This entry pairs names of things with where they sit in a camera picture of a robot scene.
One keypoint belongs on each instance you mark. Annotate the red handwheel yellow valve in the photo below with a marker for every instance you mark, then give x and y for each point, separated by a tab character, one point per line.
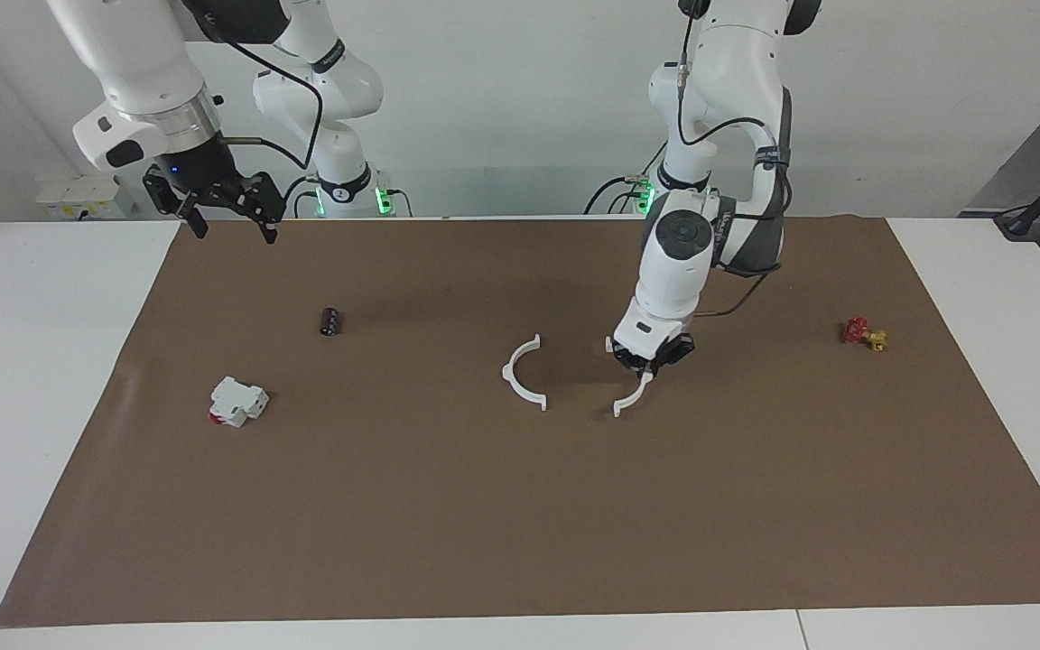
856	330

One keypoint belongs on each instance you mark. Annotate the white circuit breaker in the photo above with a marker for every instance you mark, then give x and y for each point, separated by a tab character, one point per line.
236	400

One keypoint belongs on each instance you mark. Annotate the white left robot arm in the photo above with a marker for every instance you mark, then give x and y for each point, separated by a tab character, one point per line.
682	262

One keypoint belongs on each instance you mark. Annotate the small dark cylindrical capacitor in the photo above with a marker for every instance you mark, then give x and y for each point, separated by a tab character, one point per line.
331	322

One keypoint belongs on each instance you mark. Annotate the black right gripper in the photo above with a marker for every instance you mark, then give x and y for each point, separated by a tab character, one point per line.
199	171

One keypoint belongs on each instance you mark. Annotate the brown table mat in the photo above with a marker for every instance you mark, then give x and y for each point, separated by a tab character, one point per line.
520	506

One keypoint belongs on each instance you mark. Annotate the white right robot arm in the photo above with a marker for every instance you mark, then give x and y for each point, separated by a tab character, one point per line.
136	54

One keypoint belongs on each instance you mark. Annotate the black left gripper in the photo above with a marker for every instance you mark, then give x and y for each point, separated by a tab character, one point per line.
669	350

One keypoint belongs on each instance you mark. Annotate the white power strip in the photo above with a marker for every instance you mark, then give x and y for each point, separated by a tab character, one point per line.
78	191

